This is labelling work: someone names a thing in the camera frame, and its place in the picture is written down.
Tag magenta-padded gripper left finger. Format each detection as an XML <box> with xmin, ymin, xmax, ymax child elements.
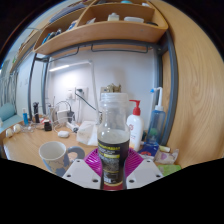
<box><xmin>63</xmin><ymin>148</ymin><xmax>103</xmax><ymax>190</ymax></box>

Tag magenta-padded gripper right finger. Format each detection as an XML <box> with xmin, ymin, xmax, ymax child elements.
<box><xmin>124</xmin><ymin>148</ymin><xmax>164</xmax><ymax>190</ymax></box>

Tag clear bottle with dark label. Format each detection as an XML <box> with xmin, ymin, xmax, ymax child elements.
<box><xmin>96</xmin><ymin>92</ymin><xmax>132</xmax><ymax>188</ymax></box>

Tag blue flat pack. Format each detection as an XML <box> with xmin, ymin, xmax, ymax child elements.
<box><xmin>138</xmin><ymin>142</ymin><xmax>160</xmax><ymax>158</ymax></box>

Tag green packet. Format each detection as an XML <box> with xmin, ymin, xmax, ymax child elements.
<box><xmin>158</xmin><ymin>164</ymin><xmax>183</xmax><ymax>177</ymax></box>

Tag pale snack packet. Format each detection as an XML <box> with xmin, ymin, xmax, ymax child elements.
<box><xmin>153</xmin><ymin>148</ymin><xmax>180</xmax><ymax>165</ymax></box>

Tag cream mug with blue map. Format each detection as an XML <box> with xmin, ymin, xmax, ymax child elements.
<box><xmin>38</xmin><ymin>140</ymin><xmax>86</xmax><ymax>178</ymax></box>

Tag white tissue pack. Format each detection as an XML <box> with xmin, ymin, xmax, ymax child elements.
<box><xmin>75</xmin><ymin>120</ymin><xmax>100</xmax><ymax>147</ymax></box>

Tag small white oval object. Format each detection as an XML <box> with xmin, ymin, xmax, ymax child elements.
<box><xmin>57</xmin><ymin>130</ymin><xmax>70</xmax><ymax>139</ymax></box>

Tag white pump bottle red cap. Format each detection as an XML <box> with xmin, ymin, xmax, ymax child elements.
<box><xmin>125</xmin><ymin>99</ymin><xmax>145</xmax><ymax>153</ymax></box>

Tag blue bottle with white nozzle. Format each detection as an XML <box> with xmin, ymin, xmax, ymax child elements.
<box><xmin>145</xmin><ymin>86</ymin><xmax>167</xmax><ymax>146</ymax></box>

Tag small black jar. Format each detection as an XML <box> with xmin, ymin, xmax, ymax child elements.
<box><xmin>43</xmin><ymin>120</ymin><xmax>53</xmax><ymax>132</ymax></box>

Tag white charger block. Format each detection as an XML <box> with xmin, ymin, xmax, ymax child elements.
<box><xmin>56</xmin><ymin>109</ymin><xmax>69</xmax><ymax>126</ymax></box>

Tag tall black device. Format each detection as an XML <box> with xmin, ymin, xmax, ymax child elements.
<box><xmin>32</xmin><ymin>101</ymin><xmax>41</xmax><ymax>124</ymax></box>

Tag small blue bottle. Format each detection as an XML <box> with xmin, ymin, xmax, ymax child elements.
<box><xmin>21</xmin><ymin>108</ymin><xmax>30</xmax><ymax>127</ymax></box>

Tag brown tree creature figurine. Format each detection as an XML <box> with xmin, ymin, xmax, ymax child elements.
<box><xmin>105</xmin><ymin>83</ymin><xmax>123</xmax><ymax>94</ymax></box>

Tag wooden wardrobe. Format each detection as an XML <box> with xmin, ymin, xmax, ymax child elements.
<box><xmin>161</xmin><ymin>0</ymin><xmax>224</xmax><ymax>169</ymax></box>

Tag light blue pillow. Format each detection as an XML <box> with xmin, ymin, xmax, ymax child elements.
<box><xmin>0</xmin><ymin>102</ymin><xmax>17</xmax><ymax>123</ymax></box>

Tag wooden shelf unit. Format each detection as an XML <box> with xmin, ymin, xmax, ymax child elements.
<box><xmin>32</xmin><ymin>0</ymin><xmax>169</xmax><ymax>56</ymax></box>

